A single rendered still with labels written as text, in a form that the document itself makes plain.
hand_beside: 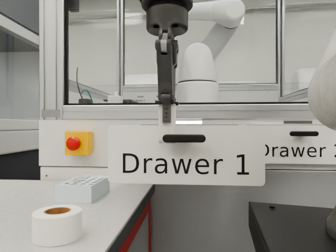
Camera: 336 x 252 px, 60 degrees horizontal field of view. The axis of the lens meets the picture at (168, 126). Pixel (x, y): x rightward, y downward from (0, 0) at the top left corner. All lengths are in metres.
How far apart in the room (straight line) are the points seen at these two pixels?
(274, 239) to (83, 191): 0.43
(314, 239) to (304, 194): 0.58
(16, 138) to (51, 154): 0.55
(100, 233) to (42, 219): 0.09
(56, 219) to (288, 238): 0.30
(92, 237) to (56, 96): 0.59
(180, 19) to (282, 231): 0.36
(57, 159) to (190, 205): 0.43
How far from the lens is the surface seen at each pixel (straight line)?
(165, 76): 0.48
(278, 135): 0.89
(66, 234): 0.46
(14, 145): 1.50
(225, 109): 0.88
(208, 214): 0.91
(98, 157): 0.93
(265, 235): 0.36
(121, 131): 0.55
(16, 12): 1.59
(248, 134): 0.55
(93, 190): 0.67
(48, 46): 1.02
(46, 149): 0.99
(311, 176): 0.95
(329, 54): 0.54
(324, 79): 0.46
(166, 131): 0.52
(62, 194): 0.69
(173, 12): 0.52
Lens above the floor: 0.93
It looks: level
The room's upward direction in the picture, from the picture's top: straight up
